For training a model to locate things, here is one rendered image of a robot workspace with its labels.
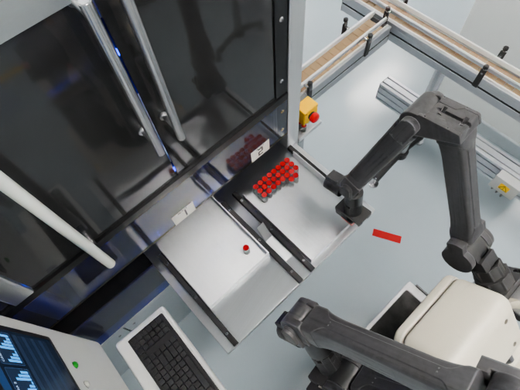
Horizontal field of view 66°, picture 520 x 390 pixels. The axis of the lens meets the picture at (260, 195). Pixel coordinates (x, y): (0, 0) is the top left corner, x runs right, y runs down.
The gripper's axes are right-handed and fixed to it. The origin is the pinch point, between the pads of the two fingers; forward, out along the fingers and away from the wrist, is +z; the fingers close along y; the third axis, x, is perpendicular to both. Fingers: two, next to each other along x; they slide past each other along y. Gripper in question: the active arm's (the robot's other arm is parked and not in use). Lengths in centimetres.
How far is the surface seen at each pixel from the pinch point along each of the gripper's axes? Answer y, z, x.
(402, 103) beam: 38, 33, -85
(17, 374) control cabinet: 7, -51, 88
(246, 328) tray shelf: 1.0, 3.3, 49.4
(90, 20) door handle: 17, -93, 40
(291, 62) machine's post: 30, -48, -8
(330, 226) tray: 5.5, 2.2, 4.9
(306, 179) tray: 24.1, -1.0, -2.9
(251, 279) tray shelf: 11.0, 1.5, 37.6
